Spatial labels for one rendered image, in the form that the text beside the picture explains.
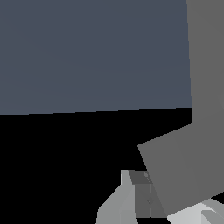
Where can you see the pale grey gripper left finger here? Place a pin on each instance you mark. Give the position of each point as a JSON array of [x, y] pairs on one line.
[[116, 207]]

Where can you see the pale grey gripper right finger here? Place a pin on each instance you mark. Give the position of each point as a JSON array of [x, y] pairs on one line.
[[189, 215]]

